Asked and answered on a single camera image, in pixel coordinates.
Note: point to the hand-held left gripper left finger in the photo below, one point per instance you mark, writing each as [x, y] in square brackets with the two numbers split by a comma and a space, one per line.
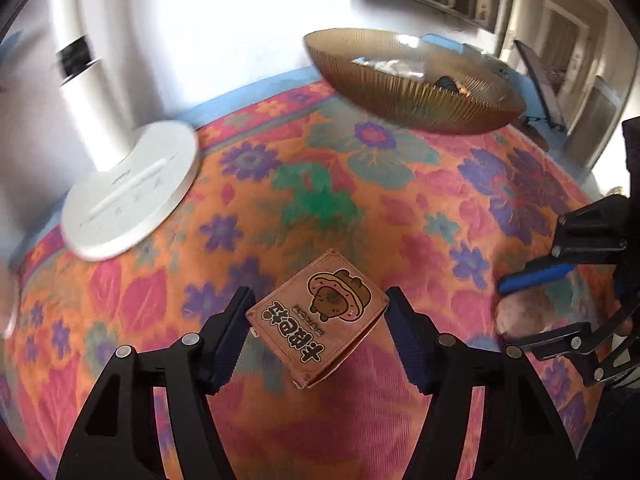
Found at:
[226, 355]

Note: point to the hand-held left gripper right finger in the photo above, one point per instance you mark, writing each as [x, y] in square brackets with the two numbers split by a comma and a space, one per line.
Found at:
[406, 342]

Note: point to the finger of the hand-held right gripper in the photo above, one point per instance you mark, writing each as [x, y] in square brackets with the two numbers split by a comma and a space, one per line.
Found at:
[560, 338]
[535, 278]

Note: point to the pinkish rounded object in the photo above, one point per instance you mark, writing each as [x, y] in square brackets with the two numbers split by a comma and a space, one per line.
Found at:
[530, 310]

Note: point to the brown cartoon print box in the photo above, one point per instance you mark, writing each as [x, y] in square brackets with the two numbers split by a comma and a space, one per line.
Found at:
[320, 317]

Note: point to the black monitor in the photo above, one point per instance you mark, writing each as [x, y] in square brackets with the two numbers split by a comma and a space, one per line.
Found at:
[542, 90]

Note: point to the white door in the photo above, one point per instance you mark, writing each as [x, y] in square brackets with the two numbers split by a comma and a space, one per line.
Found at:
[565, 45]

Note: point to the floral orange tablecloth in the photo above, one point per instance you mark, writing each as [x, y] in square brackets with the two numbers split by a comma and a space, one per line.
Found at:
[350, 185]

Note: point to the white lamp base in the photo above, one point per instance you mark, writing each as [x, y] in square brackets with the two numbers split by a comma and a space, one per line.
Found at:
[130, 185]

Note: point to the small dark object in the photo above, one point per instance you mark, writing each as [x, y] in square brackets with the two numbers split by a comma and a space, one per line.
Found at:
[450, 85]

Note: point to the amber ribbed glass bowl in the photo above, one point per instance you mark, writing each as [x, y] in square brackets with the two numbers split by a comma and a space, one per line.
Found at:
[410, 100]

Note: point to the white crumpled object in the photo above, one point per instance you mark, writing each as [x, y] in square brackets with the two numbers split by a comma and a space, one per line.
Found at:
[392, 66]

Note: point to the blue under cloth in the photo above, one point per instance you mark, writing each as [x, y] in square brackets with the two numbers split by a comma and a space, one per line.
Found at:
[240, 91]

